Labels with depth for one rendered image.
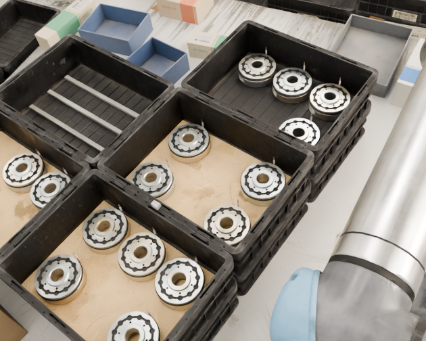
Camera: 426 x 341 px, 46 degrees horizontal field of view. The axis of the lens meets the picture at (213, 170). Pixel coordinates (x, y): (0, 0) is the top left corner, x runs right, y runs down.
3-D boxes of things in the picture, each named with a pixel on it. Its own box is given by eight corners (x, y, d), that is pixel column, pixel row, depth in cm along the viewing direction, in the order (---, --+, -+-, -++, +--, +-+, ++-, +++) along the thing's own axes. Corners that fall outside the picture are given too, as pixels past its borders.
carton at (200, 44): (264, 57, 161) (264, 42, 157) (258, 70, 158) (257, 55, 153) (196, 44, 168) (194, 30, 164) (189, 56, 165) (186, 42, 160)
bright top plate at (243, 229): (257, 216, 110) (257, 214, 109) (236, 253, 105) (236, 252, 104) (218, 199, 113) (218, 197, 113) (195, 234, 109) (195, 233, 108)
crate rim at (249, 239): (316, 160, 111) (317, 153, 109) (237, 263, 98) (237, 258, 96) (178, 91, 127) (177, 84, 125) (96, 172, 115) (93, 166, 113)
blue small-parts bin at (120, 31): (153, 29, 175) (149, 12, 170) (132, 57, 168) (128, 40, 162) (105, 19, 182) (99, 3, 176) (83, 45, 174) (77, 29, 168)
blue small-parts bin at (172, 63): (156, 53, 168) (151, 36, 162) (190, 69, 162) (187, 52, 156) (115, 89, 160) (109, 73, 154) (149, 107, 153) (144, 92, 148)
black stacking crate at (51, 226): (239, 283, 106) (236, 259, 97) (147, 406, 94) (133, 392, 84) (107, 195, 123) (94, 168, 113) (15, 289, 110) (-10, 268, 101)
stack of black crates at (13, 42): (39, 52, 262) (11, -4, 234) (85, 66, 252) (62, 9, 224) (-12, 105, 242) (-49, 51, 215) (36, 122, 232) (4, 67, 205)
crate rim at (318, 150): (380, 78, 123) (381, 70, 121) (317, 160, 111) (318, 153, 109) (247, 25, 140) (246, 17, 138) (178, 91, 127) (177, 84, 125)
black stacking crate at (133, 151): (313, 185, 118) (316, 155, 109) (240, 281, 106) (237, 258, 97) (184, 117, 135) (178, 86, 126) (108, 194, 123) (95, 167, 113)
